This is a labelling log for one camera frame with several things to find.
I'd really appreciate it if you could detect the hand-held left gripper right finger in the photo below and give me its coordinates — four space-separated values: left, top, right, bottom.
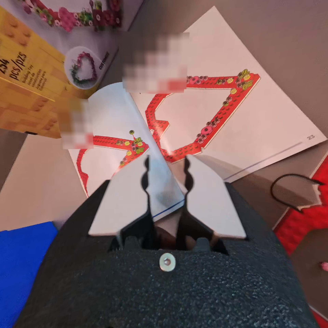
184 154 247 239

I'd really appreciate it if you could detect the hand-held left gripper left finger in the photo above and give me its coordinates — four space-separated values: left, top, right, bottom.
88 154 152 236

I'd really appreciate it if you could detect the red brick heart frame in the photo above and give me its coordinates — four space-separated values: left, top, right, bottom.
273 151 328 328

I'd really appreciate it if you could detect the instruction booklet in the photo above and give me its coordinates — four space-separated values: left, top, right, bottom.
68 6 328 222

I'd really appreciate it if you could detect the grey desk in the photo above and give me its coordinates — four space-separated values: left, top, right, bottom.
0 0 328 328

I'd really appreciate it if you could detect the blue plastic bin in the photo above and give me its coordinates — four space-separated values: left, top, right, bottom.
0 222 59 328

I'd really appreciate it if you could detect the yellow carton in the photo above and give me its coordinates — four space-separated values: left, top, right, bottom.
0 5 89 139

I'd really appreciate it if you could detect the white product box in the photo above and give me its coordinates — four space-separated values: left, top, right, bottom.
10 0 144 100

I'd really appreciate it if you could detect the black cord loop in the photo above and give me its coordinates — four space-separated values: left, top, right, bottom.
271 174 323 212

